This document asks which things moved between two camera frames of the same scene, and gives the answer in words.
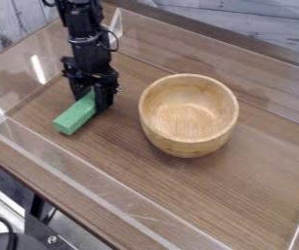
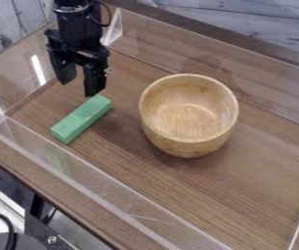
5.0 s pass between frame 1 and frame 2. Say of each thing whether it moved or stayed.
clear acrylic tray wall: stayed
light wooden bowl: stayed
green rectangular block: moved
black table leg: stayed
